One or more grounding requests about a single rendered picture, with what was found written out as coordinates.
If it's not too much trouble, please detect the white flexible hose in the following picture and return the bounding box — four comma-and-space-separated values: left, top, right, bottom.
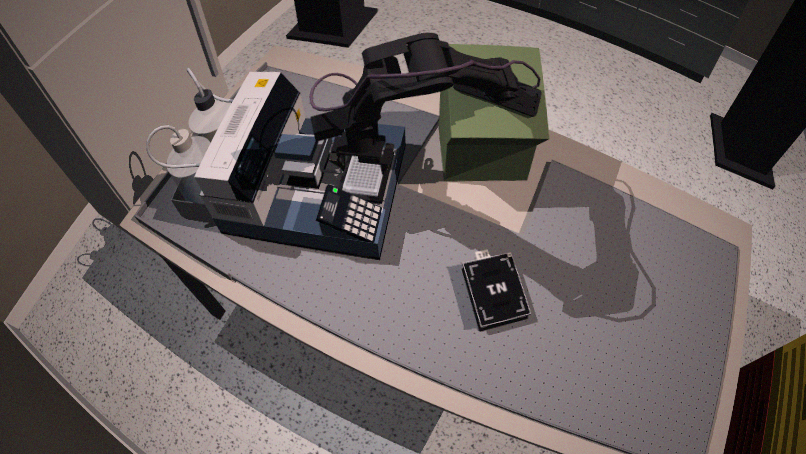
187, 68, 234, 103

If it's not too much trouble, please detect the white plastic bottle with black cap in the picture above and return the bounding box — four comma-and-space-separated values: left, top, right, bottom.
188, 89, 231, 142

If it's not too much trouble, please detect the white curved hose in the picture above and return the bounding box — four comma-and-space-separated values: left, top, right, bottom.
146, 125, 200, 168

